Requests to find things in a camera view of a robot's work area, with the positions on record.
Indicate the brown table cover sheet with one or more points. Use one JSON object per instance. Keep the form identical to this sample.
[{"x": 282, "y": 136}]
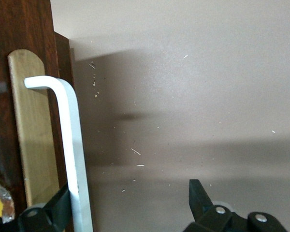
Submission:
[{"x": 183, "y": 96}]

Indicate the dark brown wooden cabinet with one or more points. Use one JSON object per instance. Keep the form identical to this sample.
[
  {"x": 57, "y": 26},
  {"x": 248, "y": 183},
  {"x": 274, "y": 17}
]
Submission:
[{"x": 62, "y": 60}]

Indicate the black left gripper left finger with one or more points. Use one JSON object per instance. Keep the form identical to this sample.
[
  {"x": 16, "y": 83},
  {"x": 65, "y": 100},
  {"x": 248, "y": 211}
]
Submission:
[{"x": 50, "y": 212}]

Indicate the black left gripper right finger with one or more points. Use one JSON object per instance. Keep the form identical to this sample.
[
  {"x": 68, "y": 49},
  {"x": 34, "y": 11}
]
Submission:
[{"x": 220, "y": 220}]

